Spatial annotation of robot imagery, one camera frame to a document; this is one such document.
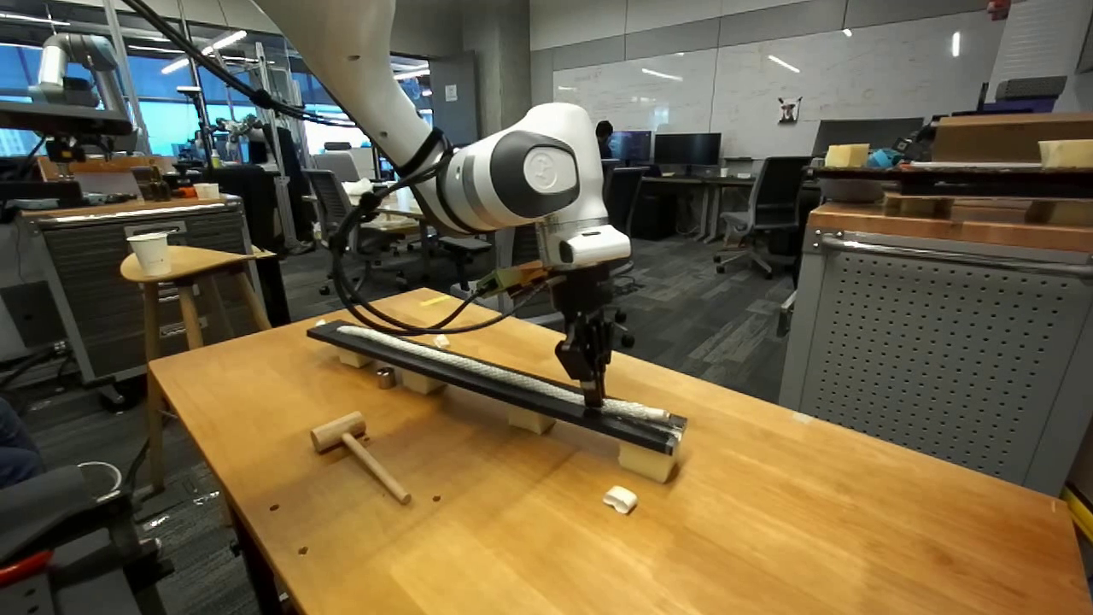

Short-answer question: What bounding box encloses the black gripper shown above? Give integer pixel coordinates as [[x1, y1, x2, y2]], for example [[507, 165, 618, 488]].
[[554, 266, 635, 413]]

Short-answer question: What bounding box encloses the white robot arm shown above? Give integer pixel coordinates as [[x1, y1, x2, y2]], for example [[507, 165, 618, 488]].
[[257, 0, 632, 410]]

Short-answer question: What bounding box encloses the wooden support block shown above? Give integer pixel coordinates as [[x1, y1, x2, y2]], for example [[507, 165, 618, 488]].
[[618, 443, 676, 481]]

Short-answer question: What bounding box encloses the small white block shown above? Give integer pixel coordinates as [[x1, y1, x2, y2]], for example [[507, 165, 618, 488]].
[[604, 485, 639, 517]]

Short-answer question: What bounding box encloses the dark office chair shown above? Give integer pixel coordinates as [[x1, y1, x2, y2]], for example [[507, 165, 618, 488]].
[[712, 158, 810, 276]]

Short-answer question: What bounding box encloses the black computer monitor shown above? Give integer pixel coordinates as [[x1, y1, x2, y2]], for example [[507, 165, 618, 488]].
[[653, 132, 721, 168]]

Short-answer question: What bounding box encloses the wooden mallet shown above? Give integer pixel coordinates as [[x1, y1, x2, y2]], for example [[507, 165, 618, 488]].
[[310, 413, 410, 505]]

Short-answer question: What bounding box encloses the grey perforated cabinet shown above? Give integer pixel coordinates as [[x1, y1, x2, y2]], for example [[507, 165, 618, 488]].
[[779, 228, 1093, 495]]

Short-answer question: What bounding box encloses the wooden stool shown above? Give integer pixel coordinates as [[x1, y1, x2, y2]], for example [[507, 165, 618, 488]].
[[120, 247, 268, 357]]

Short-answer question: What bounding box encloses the white paper cup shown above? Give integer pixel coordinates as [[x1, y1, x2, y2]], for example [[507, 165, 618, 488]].
[[130, 231, 171, 276]]

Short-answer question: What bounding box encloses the long black rail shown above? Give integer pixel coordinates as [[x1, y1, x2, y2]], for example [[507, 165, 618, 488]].
[[310, 321, 685, 455]]

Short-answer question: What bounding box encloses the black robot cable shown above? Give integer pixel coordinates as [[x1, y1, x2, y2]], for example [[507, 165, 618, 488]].
[[120, 0, 561, 338]]

